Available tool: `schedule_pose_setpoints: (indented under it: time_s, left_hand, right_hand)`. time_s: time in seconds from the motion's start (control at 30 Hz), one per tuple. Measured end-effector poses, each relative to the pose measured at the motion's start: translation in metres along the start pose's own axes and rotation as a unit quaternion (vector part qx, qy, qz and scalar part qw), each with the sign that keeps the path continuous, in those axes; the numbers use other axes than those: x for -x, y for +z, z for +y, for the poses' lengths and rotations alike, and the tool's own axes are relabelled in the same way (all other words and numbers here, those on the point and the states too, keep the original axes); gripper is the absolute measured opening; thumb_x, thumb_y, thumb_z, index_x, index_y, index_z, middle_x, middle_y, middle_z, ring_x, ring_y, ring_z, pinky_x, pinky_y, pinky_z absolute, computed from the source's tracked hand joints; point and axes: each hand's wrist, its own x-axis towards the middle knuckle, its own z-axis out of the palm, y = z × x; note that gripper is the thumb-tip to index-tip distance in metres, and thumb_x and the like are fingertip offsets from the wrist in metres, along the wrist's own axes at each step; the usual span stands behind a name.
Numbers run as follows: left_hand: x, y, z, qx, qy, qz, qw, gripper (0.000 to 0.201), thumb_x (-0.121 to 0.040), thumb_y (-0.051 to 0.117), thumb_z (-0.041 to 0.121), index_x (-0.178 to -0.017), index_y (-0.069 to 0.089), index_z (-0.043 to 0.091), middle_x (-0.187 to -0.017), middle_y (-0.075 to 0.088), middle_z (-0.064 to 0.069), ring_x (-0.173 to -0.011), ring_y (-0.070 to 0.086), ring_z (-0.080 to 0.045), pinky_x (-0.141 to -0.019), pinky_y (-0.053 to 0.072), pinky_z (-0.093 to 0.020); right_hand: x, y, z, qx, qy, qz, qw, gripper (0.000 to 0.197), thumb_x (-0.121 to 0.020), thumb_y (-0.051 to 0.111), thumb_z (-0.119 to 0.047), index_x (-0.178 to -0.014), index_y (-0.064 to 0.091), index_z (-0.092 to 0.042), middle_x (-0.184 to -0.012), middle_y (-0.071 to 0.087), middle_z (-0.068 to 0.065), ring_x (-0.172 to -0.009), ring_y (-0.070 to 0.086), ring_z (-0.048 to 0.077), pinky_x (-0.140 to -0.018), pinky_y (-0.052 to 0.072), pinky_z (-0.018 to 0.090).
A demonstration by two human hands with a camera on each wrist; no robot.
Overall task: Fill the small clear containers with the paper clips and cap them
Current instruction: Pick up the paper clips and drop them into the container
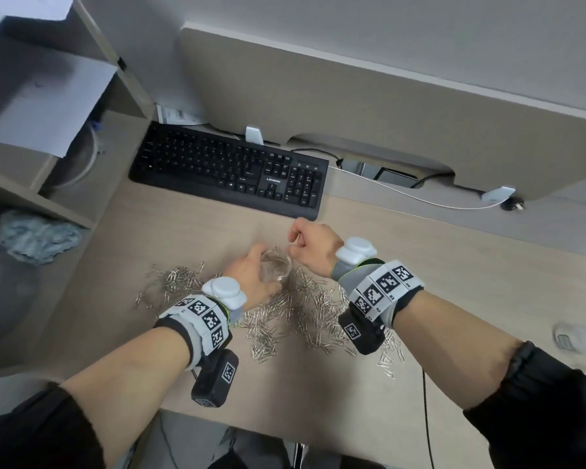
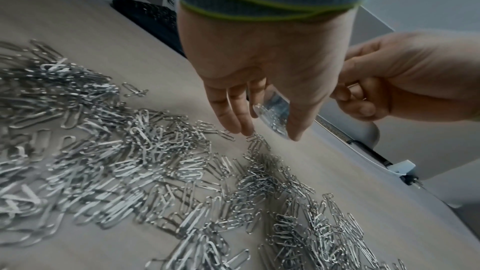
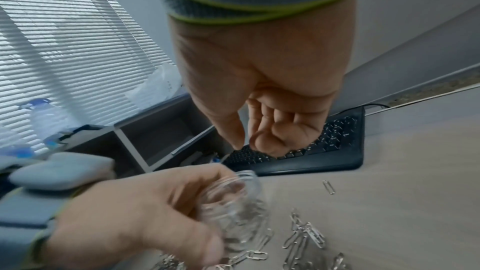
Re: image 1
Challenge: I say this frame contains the pile of silver paper clips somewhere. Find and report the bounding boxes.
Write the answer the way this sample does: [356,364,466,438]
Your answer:
[134,261,406,379]

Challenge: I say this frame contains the person's right hand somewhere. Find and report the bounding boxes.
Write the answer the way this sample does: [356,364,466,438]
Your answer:
[286,217,345,279]

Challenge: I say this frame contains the grey marker wristband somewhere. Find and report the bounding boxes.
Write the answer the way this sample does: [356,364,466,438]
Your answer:
[331,258,425,330]
[154,293,234,369]

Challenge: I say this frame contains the white coiled tube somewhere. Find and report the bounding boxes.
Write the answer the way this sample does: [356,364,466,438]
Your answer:
[48,121,104,191]

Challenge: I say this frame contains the black keyboard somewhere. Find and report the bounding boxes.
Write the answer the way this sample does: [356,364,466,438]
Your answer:
[128,121,329,221]

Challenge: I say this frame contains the clear jar with label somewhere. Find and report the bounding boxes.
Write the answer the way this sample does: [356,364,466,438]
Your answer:
[552,322,586,355]

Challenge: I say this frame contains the white printed paper slip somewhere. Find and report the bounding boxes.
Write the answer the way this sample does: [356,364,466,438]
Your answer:
[155,104,206,126]

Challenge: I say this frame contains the black sleeve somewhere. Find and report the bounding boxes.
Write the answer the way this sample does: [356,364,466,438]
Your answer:
[0,383,106,469]
[464,341,586,469]

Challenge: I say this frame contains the person's right forearm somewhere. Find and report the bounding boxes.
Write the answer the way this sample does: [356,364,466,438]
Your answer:
[393,290,523,411]

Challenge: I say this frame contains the beige desk divider panel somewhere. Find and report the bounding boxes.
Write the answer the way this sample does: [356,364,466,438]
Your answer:
[175,23,586,201]

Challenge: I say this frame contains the white round tracker puck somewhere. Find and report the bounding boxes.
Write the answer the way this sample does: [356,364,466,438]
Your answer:
[201,276,248,311]
[335,236,378,265]

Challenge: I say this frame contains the black left sleeve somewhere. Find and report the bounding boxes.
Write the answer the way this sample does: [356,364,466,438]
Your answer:
[0,383,106,469]

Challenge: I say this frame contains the pale blue crumpled cloth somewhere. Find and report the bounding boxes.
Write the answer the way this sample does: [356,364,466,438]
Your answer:
[0,209,87,267]

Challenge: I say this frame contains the person's left hand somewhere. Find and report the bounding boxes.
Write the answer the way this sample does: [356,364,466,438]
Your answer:
[223,244,283,312]

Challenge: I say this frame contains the black camera cable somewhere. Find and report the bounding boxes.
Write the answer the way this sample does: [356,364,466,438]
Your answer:
[421,368,436,469]

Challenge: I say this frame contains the person's left forearm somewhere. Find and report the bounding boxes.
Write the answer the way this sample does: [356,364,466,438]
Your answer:
[61,326,191,469]

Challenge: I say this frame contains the person's grey trousers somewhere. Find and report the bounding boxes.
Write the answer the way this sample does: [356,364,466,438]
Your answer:
[219,427,387,469]

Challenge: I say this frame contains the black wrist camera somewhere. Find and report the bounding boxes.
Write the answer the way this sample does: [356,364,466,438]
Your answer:
[337,305,387,356]
[191,348,240,408]

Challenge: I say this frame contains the white cable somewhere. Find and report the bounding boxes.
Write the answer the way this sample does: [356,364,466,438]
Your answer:
[328,165,499,210]

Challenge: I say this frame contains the black right sleeve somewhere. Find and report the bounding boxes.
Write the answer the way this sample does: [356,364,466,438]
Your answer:
[464,341,586,469]

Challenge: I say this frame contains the white paper sheet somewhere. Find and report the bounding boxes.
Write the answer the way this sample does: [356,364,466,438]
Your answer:
[0,0,75,23]
[0,36,118,158]

